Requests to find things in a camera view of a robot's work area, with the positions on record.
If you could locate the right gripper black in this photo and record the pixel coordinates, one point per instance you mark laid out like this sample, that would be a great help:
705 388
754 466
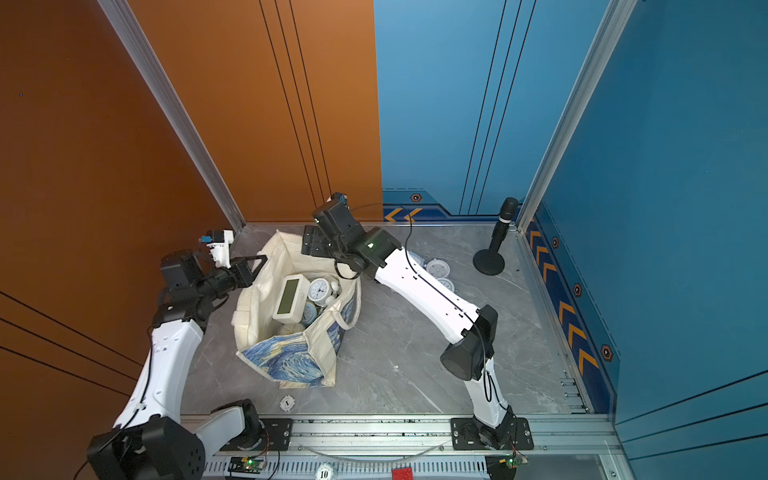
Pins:
314 237

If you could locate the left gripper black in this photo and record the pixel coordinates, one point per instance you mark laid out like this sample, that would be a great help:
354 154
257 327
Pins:
242 272

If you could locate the white twin-bell alarm clock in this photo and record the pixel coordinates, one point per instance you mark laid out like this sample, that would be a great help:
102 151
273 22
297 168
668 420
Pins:
323 291

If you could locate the yellow blue twin-bell clock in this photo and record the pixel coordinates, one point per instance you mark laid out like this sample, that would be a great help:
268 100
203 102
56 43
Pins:
310 314

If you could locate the large white digital clock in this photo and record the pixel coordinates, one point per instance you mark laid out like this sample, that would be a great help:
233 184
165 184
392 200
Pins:
292 298

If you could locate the cream round alarm clock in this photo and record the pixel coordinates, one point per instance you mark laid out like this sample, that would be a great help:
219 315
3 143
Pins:
290 329

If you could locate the cream canvas bag starry print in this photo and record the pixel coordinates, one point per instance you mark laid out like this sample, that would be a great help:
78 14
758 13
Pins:
302 360

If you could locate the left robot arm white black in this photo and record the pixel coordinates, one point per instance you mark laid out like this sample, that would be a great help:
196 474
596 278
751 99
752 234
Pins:
148 440

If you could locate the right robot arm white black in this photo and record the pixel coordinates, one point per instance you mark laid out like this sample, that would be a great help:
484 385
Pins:
470 330

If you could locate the light blue square alarm clock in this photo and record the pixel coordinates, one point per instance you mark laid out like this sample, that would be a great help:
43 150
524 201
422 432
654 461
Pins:
416 259

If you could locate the pink round alarm clock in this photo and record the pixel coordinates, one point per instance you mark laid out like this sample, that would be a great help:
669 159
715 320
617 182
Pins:
438 268

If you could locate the white round alarm clock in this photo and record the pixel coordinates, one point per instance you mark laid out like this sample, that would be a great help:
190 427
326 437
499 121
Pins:
447 283

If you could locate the white round marker left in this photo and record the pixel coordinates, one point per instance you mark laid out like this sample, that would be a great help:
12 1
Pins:
287 403

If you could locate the black microphone on stand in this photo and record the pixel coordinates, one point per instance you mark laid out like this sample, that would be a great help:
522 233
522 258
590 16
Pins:
489 261

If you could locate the green circuit board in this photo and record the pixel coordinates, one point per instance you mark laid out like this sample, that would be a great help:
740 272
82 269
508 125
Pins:
246 465

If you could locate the white round number tag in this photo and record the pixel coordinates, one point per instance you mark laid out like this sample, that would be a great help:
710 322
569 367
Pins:
325 471

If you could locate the red block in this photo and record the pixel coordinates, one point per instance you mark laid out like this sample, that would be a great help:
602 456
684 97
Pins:
403 473

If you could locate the right circuit board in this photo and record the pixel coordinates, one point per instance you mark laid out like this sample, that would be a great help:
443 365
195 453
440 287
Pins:
515 460

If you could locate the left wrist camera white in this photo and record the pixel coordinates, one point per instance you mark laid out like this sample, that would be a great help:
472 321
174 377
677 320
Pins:
218 242

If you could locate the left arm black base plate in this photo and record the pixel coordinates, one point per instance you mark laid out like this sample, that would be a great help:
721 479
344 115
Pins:
272 434

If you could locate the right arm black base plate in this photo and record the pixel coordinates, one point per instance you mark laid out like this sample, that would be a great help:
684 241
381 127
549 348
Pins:
470 434

